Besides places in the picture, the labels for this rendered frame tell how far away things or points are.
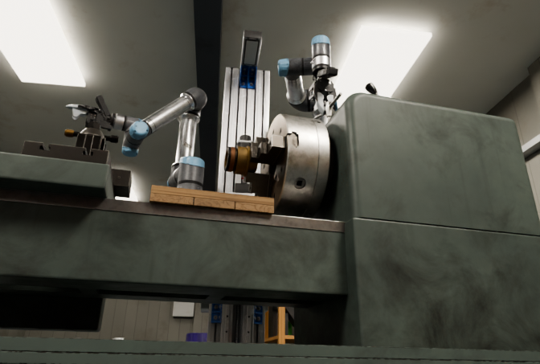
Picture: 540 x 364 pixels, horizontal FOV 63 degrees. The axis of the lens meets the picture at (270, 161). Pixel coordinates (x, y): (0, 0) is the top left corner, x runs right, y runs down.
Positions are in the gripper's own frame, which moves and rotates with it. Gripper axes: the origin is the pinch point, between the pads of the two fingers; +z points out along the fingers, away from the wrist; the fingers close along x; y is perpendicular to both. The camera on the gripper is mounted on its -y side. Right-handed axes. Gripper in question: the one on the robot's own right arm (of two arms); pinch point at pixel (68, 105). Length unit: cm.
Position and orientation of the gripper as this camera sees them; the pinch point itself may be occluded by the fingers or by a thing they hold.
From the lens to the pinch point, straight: 221.5
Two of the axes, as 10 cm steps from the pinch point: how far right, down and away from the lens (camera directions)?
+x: -4.7, 2.3, 8.5
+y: -0.8, 9.5, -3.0
